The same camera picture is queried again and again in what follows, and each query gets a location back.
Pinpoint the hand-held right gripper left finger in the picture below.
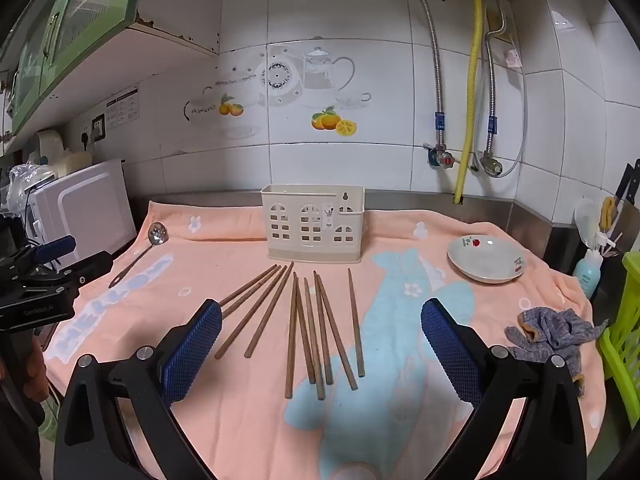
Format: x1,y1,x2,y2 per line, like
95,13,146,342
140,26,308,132
52,299,223,480

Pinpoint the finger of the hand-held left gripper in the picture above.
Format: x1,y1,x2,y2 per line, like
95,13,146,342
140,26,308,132
30,251,113,293
20,236,77,266

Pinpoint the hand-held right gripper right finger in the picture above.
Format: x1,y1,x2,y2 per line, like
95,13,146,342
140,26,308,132
420,298,588,480

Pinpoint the group of wooden chopsticks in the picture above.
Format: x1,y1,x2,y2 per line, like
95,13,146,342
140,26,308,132
215,261,366,401

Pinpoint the cream plastic utensil holder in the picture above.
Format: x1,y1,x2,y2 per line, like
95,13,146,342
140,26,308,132
261,184,366,265

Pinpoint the person's left hand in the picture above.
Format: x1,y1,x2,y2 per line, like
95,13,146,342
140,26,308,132
0,344,50,426

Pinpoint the white microwave oven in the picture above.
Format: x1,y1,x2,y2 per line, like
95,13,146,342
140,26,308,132
25,158,138,271

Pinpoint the peach printed towel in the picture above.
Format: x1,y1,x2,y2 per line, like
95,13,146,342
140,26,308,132
42,200,601,480

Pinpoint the clear plastic bag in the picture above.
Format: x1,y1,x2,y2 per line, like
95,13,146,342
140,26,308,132
7,162,57,197

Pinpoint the metal slotted spoon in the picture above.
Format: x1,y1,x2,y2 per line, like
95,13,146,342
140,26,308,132
108,222,170,289

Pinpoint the white flower print plate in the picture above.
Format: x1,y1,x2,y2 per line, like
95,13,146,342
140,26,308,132
446,235,527,285

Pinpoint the beige appliance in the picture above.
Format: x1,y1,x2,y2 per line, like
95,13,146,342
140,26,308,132
36,130,95,177

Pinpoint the grey knit glove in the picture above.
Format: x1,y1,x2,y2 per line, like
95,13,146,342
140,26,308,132
504,307,608,397

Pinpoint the blue white bottle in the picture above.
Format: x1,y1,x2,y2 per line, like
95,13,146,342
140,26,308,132
572,249,603,299

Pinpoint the green plastic basket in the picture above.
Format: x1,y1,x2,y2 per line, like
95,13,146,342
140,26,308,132
597,252,640,411

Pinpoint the white plastic utensil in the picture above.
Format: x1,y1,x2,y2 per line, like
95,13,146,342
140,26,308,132
574,197,601,248

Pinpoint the metal pipe valve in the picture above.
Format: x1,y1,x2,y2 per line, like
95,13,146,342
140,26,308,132
474,152,504,177

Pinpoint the wall instruction sticker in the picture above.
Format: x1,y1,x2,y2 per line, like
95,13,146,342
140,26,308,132
106,89,139,128

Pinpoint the red handled pipe valve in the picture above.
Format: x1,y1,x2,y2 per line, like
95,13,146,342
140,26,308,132
425,141,459,172

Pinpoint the green wall cabinet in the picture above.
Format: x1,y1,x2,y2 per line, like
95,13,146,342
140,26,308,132
0,0,151,146

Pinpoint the thin white hose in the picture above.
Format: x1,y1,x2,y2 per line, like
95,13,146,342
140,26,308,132
499,10,529,179

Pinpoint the black handled knife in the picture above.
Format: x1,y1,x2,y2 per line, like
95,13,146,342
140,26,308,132
615,159,640,207

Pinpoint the yellow corrugated gas hose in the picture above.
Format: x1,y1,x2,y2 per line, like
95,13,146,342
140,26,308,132
452,0,485,206

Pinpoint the braided metal hose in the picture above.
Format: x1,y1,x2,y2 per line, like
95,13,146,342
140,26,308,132
481,0,507,157
397,0,447,151

